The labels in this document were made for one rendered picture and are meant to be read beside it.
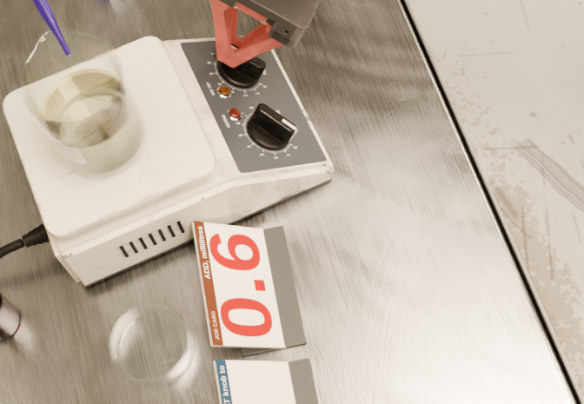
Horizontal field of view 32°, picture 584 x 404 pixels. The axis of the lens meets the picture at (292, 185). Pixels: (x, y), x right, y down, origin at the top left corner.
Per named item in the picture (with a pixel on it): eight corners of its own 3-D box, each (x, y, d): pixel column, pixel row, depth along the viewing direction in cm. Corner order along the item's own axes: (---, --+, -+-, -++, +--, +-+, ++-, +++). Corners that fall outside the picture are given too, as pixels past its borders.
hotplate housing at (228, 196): (268, 49, 81) (256, -10, 74) (337, 184, 75) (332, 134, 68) (3, 160, 79) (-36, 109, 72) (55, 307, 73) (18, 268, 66)
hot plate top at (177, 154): (161, 36, 73) (158, 29, 72) (222, 173, 68) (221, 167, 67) (2, 102, 72) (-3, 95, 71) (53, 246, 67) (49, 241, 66)
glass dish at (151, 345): (154, 405, 70) (147, 397, 68) (100, 352, 72) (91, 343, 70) (210, 346, 71) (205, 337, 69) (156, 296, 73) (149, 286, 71)
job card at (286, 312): (283, 227, 74) (277, 203, 71) (307, 344, 70) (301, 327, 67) (201, 243, 74) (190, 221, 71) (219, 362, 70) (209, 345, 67)
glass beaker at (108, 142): (165, 162, 68) (136, 99, 60) (74, 199, 67) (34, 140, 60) (132, 80, 71) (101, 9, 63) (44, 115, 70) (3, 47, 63)
